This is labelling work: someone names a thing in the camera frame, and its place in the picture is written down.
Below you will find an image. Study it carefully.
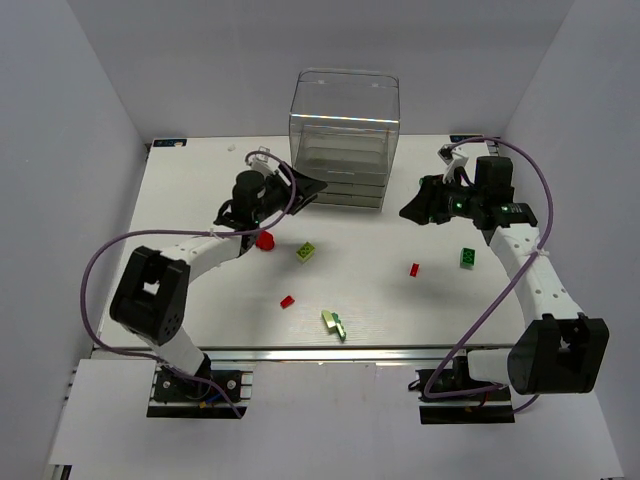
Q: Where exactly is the small red lego front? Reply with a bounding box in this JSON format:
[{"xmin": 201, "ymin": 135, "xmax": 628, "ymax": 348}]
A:
[{"xmin": 280, "ymin": 296, "xmax": 295, "ymax": 309}]

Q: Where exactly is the blue label right corner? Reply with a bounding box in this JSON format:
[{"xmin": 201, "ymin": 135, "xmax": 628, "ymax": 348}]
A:
[{"xmin": 449, "ymin": 134, "xmax": 482, "ymax": 144}]

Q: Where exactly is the dark green lego brick right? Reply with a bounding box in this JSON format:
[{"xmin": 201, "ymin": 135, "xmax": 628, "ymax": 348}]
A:
[{"xmin": 459, "ymin": 247, "xmax": 476, "ymax": 269}]

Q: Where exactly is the clear drawer container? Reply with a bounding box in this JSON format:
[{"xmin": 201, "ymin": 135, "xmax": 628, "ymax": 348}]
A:
[{"xmin": 289, "ymin": 68, "xmax": 400, "ymax": 210}]

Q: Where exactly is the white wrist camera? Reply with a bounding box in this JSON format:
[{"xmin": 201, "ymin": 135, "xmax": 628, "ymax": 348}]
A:
[
  {"xmin": 438, "ymin": 145, "xmax": 469, "ymax": 183},
  {"xmin": 245, "ymin": 146, "xmax": 273, "ymax": 176}
]

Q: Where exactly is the lime green lego brick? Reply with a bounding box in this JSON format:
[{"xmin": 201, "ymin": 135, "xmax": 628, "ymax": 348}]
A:
[{"xmin": 296, "ymin": 242, "xmax": 316, "ymax": 263}]

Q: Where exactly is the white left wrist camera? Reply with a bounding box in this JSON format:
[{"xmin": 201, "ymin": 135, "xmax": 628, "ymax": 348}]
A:
[{"xmin": 245, "ymin": 146, "xmax": 273, "ymax": 176}]

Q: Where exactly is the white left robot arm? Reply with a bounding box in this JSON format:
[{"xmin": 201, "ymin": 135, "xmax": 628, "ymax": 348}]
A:
[{"xmin": 109, "ymin": 165, "xmax": 327, "ymax": 389}]

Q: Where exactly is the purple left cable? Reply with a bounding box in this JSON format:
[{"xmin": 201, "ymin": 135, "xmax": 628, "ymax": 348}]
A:
[{"xmin": 79, "ymin": 151, "xmax": 301, "ymax": 419}]

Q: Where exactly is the blue label left corner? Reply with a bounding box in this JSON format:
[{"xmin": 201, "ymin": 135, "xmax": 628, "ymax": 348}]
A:
[{"xmin": 152, "ymin": 138, "xmax": 187, "ymax": 148}]

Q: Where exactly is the aluminium table front rail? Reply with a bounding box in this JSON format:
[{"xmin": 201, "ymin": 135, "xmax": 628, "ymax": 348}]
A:
[{"xmin": 92, "ymin": 344, "xmax": 521, "ymax": 364}]

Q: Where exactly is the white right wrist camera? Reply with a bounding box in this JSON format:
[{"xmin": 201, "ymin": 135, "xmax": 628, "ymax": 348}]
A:
[{"xmin": 438, "ymin": 145, "xmax": 469, "ymax": 183}]

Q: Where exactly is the blue label corner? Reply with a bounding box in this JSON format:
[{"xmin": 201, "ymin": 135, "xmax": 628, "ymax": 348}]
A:
[
  {"xmin": 152, "ymin": 138, "xmax": 187, "ymax": 148},
  {"xmin": 449, "ymin": 134, "xmax": 482, "ymax": 144}
]

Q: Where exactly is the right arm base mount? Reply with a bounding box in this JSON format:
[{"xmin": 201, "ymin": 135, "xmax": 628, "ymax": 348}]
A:
[{"xmin": 407, "ymin": 369, "xmax": 515, "ymax": 425}]

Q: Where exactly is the large red lego piece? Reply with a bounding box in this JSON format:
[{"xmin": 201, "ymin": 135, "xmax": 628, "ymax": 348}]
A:
[{"xmin": 255, "ymin": 231, "xmax": 276, "ymax": 251}]

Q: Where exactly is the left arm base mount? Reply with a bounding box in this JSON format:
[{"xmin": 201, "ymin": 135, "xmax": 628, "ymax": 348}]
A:
[{"xmin": 146, "ymin": 364, "xmax": 253, "ymax": 420}]

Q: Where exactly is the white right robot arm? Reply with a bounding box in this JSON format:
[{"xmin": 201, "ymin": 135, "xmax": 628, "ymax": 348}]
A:
[{"xmin": 400, "ymin": 147, "xmax": 609, "ymax": 395}]

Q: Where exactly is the light green lego assembly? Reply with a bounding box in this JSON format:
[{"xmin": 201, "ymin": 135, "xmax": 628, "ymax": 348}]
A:
[{"xmin": 321, "ymin": 310, "xmax": 347, "ymax": 342}]

